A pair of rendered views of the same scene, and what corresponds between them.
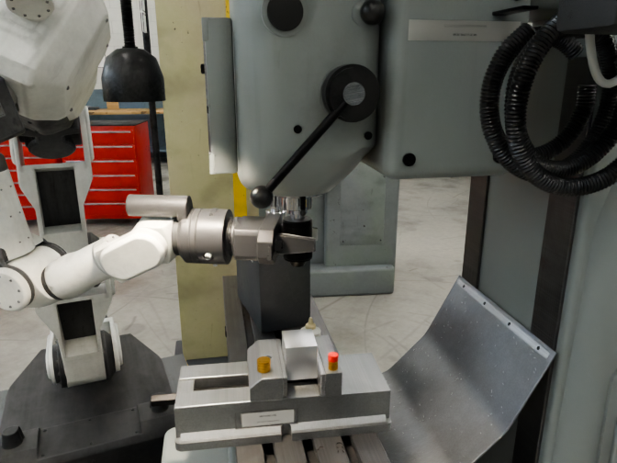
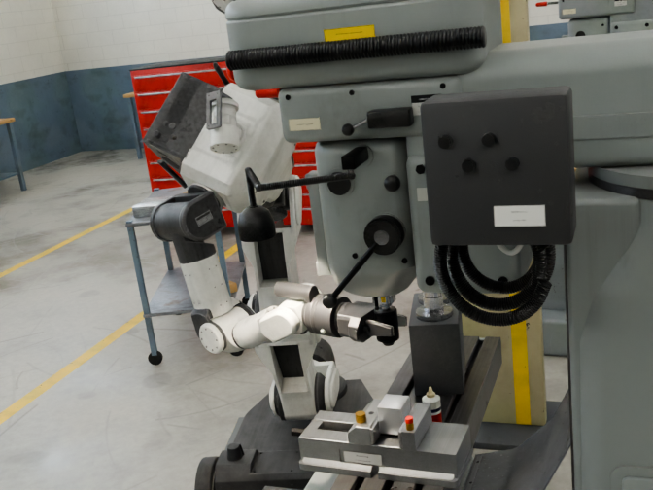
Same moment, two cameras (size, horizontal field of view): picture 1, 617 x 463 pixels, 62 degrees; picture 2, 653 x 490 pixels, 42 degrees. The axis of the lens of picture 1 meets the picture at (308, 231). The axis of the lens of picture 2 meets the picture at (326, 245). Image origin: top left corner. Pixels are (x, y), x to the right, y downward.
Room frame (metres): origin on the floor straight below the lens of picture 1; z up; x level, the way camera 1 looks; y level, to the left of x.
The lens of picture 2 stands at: (-0.61, -0.75, 1.89)
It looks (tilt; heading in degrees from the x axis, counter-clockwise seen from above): 17 degrees down; 32
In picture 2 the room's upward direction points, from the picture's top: 7 degrees counter-clockwise
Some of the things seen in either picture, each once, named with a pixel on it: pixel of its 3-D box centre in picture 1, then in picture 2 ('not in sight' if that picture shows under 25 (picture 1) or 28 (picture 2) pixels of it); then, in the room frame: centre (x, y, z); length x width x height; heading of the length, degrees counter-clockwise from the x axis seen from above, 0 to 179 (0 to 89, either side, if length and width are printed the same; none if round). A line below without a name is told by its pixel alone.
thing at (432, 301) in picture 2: not in sight; (432, 298); (1.12, 0.07, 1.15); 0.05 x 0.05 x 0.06
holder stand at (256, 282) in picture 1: (271, 272); (437, 338); (1.17, 0.09, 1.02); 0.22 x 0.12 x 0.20; 21
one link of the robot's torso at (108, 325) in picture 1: (84, 350); (304, 389); (1.39, 0.67, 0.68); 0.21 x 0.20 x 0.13; 23
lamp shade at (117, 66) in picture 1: (132, 73); (256, 221); (0.65, 0.21, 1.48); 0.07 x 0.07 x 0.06
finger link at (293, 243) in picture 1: (295, 244); (378, 330); (0.75, 0.02, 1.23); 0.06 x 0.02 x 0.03; 86
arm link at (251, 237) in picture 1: (241, 238); (349, 319); (0.79, 0.11, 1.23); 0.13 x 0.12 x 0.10; 176
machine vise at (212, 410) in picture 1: (282, 384); (383, 437); (0.77, 0.05, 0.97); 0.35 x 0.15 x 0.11; 98
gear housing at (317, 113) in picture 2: not in sight; (385, 100); (0.79, -0.02, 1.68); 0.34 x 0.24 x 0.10; 101
